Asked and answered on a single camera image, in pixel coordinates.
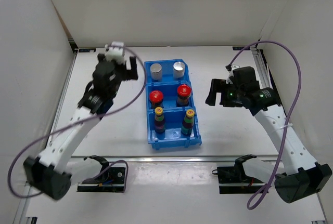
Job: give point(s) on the black corner label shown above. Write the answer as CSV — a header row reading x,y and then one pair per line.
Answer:
x,y
87,50

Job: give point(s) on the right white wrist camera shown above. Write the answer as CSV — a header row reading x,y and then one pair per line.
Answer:
x,y
230,69

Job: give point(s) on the yellow-capped sauce bottle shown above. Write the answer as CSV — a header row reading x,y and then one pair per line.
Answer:
x,y
159,121

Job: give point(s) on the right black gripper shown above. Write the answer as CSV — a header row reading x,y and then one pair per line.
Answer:
x,y
216,86

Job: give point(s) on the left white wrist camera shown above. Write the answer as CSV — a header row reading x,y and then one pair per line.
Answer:
x,y
115,52

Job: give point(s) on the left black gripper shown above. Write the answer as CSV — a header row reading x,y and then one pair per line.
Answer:
x,y
129,74

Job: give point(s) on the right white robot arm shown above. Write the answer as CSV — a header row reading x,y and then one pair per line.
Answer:
x,y
302,174

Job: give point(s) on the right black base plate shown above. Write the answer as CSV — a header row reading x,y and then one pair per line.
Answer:
x,y
229,183

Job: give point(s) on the silver-capped white shaker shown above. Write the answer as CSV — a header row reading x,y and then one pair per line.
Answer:
x,y
156,72
178,70

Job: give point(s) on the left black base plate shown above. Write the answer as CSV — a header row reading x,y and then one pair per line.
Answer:
x,y
112,180

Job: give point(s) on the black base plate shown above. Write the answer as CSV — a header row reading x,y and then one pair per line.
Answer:
x,y
229,183
112,180

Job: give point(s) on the blue three-compartment plastic bin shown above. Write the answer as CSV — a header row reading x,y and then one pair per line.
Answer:
x,y
174,115

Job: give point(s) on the aluminium frame rail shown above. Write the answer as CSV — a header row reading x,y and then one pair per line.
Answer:
x,y
155,159

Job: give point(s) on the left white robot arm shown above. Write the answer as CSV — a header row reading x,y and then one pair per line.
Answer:
x,y
49,172

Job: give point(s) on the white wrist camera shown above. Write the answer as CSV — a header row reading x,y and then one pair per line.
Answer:
x,y
115,52
230,69

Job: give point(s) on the red-lidded sauce jar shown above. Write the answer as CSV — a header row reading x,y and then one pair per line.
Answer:
x,y
156,99
183,95

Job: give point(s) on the green-labelled sauce bottle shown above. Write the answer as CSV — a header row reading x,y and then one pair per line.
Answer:
x,y
188,122

